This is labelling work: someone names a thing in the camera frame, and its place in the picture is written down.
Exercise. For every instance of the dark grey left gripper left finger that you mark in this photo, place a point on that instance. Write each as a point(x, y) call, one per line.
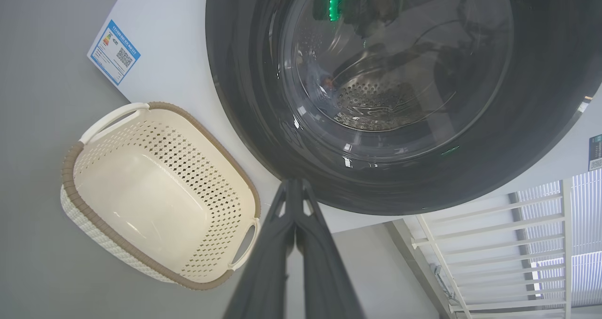
point(263, 272)

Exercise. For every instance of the white front-load washing machine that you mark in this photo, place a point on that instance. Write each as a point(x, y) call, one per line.
point(174, 51)

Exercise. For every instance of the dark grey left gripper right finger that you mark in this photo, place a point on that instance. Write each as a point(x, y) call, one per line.
point(324, 272)

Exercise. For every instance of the blue energy label sticker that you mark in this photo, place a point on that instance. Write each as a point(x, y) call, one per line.
point(114, 51)

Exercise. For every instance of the washing machine door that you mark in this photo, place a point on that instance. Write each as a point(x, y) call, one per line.
point(244, 98)

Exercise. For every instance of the white railing frame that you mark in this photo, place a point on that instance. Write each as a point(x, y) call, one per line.
point(489, 243)

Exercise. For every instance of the cream perforated laundry basket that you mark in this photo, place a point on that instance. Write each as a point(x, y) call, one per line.
point(141, 206)

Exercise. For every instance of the small printed text label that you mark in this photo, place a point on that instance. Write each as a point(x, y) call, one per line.
point(596, 152)

